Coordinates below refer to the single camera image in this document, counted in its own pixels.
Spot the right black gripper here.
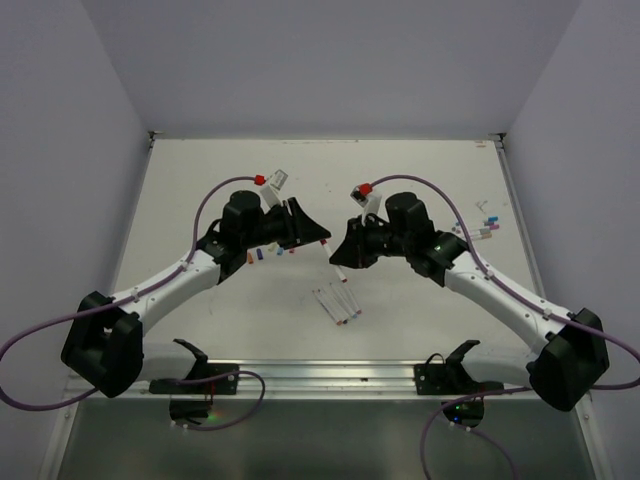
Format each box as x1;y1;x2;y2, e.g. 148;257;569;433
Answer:
330;212;412;267

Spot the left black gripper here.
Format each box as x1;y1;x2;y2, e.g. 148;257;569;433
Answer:
242;197;330;250

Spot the red capped marker pen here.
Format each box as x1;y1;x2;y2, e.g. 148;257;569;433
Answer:
320;239;348;283

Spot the pink capped marker pen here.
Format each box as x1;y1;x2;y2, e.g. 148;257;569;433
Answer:
341;282;362;315

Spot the orange marker pen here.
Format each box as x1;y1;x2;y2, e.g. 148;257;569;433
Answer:
312;289;343;326

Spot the light blue capped marker pen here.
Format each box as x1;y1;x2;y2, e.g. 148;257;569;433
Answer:
329;283;357;318

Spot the grey marker pen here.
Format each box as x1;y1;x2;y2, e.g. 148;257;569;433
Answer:
470;228;493;237

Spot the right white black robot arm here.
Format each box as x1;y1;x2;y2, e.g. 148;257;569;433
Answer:
330;184;609;412

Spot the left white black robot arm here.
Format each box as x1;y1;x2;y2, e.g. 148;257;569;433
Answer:
61;190;331;398

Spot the right controller box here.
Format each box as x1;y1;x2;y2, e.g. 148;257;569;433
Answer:
443;400;485;429

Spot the controller box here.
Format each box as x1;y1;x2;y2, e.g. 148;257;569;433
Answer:
443;400;485;429
169;400;218;431

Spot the left controller box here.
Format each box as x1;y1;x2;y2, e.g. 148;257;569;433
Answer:
169;400;218;431

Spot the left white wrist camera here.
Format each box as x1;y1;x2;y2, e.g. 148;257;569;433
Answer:
259;169;289;208

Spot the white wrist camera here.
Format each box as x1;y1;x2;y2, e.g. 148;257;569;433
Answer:
259;169;289;208
350;183;382;225

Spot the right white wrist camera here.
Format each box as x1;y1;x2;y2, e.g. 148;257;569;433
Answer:
350;183;382;225

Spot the aluminium mounting rail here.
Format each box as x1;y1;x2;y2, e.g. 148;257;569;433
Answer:
63;357;591;400

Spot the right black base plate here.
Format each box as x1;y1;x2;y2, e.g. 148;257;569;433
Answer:
413;353;504;396

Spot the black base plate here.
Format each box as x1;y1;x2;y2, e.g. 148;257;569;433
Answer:
149;363;239;395
413;353;504;396

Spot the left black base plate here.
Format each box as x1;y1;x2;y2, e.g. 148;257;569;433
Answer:
149;363;239;395

